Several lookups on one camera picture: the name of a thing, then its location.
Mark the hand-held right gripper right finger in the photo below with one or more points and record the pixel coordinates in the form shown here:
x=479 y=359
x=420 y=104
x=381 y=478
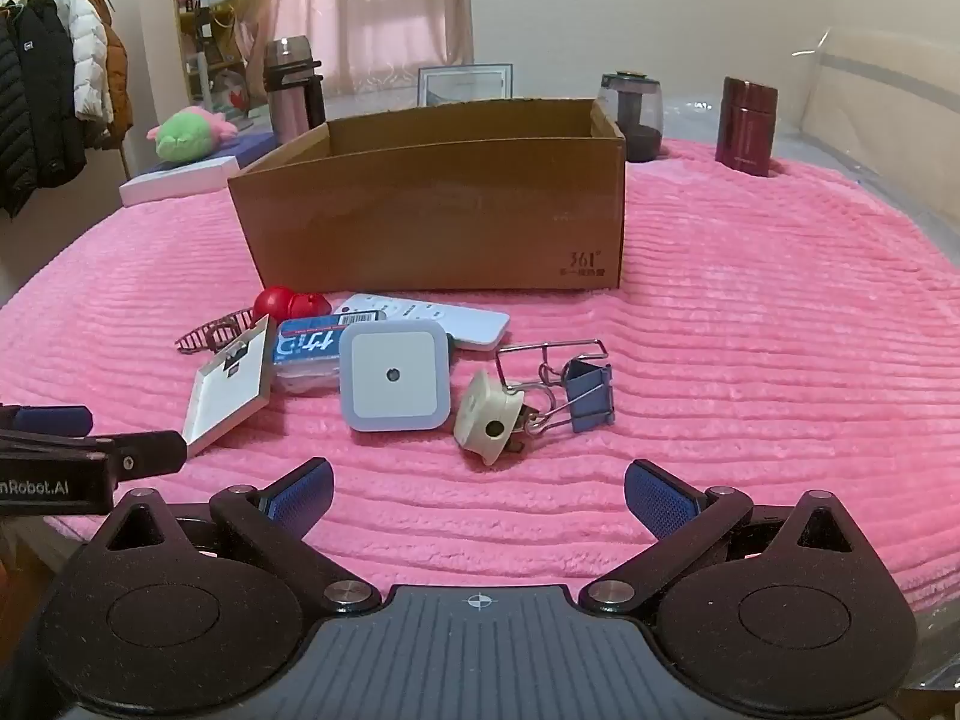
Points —
x=660 y=499

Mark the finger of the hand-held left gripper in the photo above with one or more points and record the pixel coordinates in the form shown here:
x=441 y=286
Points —
x=150 y=454
x=52 y=420

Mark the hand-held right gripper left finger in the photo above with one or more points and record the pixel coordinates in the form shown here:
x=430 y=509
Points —
x=300 y=499

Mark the white square box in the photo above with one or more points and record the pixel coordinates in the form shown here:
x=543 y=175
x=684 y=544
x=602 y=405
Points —
x=225 y=397

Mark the blue binder clip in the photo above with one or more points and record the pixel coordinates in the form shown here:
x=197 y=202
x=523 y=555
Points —
x=589 y=394

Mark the brown patterned hair clip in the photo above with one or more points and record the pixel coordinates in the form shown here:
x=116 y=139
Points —
x=206 y=334

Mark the white square night light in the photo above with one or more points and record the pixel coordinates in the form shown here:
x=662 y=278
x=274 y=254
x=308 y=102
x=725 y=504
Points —
x=394 y=405

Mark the clear box with blue label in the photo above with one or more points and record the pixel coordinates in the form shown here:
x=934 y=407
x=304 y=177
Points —
x=307 y=360

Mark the red cartoon figurine toy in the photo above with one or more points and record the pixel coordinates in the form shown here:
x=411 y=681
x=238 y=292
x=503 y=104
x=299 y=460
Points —
x=274 y=304

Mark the white plug adapter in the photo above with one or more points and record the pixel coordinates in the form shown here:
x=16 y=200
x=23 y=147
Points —
x=484 y=405

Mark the white remote control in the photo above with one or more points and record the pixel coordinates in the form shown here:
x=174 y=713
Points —
x=472 y=326

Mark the brown cardboard box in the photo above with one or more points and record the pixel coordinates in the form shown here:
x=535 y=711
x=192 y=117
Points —
x=427 y=217

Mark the pink ribbed blanket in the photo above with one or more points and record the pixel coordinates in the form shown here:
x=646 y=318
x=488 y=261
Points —
x=750 y=352

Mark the green pink plush toy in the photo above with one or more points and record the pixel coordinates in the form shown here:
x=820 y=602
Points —
x=187 y=135

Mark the black puffer jacket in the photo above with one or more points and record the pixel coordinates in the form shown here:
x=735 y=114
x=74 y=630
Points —
x=37 y=105

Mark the purple cushion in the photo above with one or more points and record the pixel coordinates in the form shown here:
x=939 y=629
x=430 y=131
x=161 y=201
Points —
x=255 y=144

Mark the brown puffer jacket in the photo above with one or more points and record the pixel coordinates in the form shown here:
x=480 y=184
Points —
x=118 y=90

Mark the dark glass jar green lid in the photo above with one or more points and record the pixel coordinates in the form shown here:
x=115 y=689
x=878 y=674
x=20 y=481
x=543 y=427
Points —
x=637 y=139

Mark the white puffer jacket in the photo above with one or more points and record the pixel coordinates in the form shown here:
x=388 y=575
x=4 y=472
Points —
x=90 y=52

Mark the grey black thermos bottle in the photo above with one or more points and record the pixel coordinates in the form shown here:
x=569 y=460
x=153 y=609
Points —
x=292 y=105

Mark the dark red thermos cup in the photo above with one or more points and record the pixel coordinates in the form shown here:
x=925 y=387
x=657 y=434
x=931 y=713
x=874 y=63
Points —
x=746 y=127

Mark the cluttered bookshelf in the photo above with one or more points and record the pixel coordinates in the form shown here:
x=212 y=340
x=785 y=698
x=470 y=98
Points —
x=195 y=15

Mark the pink curtain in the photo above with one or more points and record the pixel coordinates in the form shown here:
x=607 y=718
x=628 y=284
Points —
x=375 y=15

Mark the silver picture frame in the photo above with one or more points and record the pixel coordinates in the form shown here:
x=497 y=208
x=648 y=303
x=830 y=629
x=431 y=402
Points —
x=465 y=86

